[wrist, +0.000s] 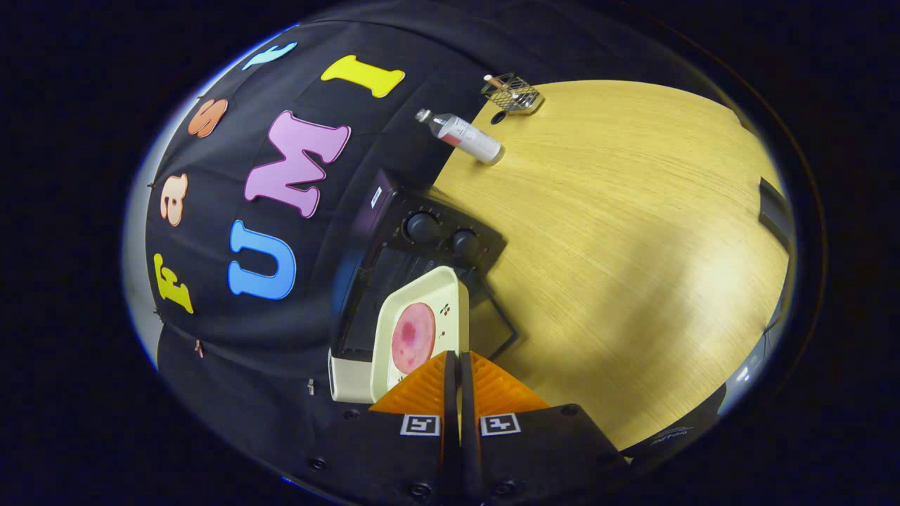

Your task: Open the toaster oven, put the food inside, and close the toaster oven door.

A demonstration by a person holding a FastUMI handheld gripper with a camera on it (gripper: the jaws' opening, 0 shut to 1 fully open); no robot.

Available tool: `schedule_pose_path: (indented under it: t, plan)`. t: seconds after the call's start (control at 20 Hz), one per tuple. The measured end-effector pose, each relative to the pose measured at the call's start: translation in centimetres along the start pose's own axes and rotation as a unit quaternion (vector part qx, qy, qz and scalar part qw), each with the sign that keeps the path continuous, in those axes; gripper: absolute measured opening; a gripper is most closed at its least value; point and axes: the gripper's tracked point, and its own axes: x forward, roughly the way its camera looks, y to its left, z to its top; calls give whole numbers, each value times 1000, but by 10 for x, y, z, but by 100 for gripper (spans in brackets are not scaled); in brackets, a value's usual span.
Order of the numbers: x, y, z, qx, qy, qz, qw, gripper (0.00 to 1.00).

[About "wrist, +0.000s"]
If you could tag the white bread toaster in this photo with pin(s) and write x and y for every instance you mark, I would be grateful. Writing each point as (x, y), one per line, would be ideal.
(348, 379)

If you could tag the clear plastic bottle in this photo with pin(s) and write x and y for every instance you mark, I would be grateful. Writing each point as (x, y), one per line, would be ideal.
(467, 137)

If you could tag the pink ham slice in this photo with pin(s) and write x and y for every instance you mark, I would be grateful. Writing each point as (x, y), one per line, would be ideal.
(413, 337)

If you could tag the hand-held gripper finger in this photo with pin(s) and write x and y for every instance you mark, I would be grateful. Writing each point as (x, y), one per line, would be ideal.
(451, 393)
(467, 400)

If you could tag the black toaster oven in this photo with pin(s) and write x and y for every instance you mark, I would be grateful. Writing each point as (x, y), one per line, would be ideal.
(429, 228)

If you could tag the black backdrop cloth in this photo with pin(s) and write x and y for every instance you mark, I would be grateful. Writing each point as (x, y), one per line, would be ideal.
(281, 337)

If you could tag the cream square tray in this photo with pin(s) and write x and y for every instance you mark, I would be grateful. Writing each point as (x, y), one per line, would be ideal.
(436, 288)

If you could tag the black table grommet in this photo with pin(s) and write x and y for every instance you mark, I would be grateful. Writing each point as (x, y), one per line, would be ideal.
(498, 117)

